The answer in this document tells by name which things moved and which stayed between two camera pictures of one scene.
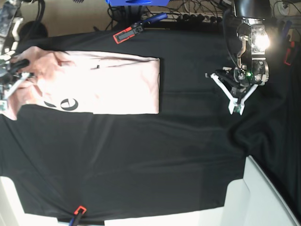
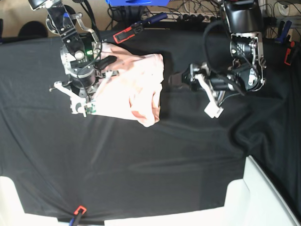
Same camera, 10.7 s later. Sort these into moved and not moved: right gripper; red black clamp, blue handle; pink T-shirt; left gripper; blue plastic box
Moved: pink T-shirt; left gripper; right gripper
Not moved: red black clamp, blue handle; blue plastic box
